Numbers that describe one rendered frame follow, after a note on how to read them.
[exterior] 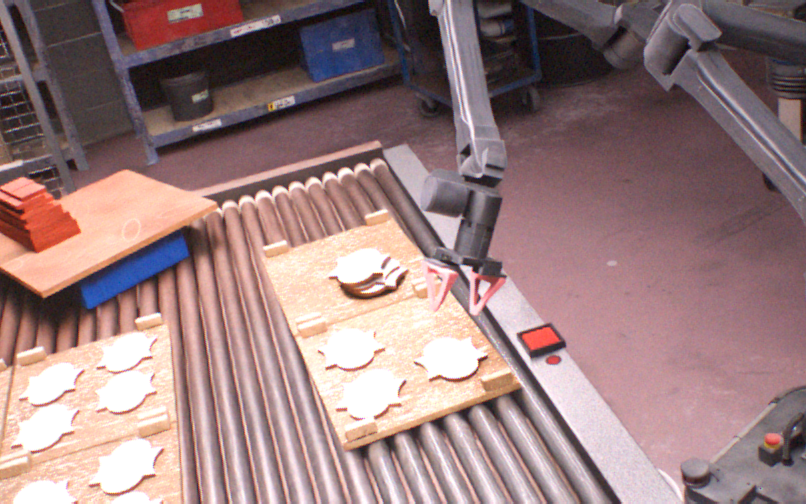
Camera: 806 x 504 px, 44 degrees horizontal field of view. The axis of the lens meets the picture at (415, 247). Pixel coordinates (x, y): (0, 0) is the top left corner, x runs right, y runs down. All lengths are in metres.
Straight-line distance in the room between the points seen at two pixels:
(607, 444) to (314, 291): 0.86
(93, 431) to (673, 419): 1.84
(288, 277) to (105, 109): 4.57
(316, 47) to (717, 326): 3.55
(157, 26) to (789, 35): 4.86
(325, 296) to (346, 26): 4.24
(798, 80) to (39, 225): 1.80
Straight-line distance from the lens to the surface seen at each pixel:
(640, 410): 3.30
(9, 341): 2.62
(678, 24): 1.49
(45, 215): 2.70
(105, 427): 2.11
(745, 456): 2.76
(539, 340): 2.00
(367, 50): 6.47
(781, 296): 3.82
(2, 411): 2.30
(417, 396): 1.90
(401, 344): 2.06
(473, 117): 1.68
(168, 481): 1.90
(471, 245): 1.61
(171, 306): 2.49
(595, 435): 1.78
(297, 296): 2.32
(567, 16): 1.94
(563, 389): 1.89
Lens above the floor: 2.05
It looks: 28 degrees down
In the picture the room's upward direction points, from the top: 12 degrees counter-clockwise
